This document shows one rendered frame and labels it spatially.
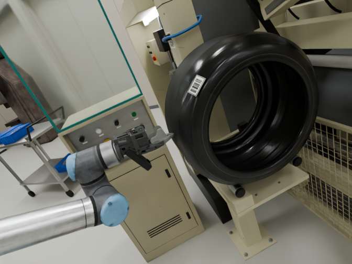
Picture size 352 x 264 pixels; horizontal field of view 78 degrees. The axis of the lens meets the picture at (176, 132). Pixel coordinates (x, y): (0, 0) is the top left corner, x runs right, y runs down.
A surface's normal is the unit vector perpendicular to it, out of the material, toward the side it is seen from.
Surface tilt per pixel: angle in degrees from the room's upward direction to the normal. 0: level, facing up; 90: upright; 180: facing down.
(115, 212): 90
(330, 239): 0
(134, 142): 90
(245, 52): 80
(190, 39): 90
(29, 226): 57
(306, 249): 0
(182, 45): 90
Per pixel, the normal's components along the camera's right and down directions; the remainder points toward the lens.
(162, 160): 0.28, 0.33
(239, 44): -0.08, -0.39
